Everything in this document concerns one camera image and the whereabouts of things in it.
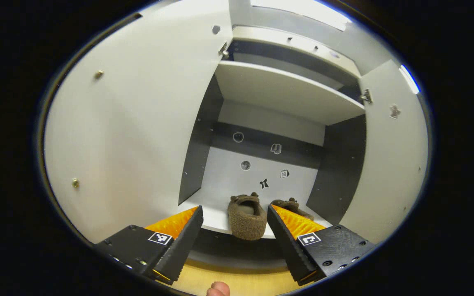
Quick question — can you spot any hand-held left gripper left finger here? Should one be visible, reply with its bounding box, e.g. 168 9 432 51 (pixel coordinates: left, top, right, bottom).
93 206 204 286

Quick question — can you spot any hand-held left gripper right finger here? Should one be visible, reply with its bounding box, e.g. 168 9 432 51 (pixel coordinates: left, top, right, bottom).
267 204 377 287

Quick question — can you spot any brown fuzzy shoe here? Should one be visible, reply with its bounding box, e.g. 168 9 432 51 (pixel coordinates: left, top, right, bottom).
228 192 267 241
271 198 315 222

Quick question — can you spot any white shoe cabinet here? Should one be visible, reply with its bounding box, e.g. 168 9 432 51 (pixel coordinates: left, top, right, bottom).
177 25 367 272

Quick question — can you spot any white shoe cabinet door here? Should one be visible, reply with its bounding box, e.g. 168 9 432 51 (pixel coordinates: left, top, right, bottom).
339 60 429 244
44 0 233 244

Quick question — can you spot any white cabinet drawer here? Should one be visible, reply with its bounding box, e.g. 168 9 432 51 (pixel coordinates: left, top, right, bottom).
231 25 362 79

